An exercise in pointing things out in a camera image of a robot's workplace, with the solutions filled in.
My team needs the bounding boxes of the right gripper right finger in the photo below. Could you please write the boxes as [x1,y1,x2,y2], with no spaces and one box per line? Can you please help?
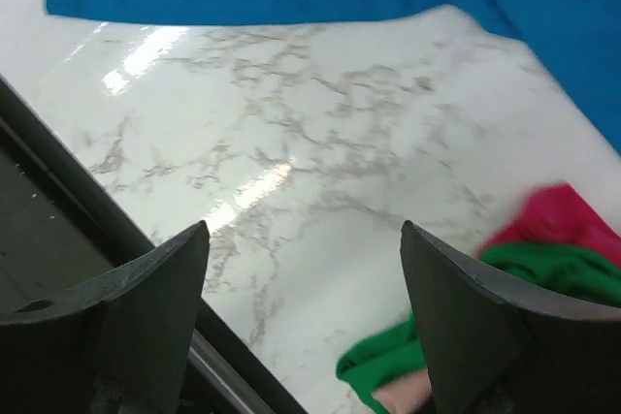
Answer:
[400,221,620,413]

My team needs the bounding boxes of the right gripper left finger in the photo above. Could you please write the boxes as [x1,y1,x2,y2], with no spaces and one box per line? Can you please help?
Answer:
[1,221,210,413]

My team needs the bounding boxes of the green folded t-shirt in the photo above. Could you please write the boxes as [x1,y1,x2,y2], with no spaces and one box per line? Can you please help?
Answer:
[336,243,620,413]

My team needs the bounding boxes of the pink folded t-shirt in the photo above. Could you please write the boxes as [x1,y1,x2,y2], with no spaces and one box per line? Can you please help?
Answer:
[373,368,432,414]

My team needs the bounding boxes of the red folded t-shirt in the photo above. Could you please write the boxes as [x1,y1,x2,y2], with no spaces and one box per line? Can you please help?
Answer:
[477,182,620,266]

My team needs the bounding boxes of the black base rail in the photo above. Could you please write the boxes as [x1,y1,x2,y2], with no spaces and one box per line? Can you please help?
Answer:
[1,84,301,413]

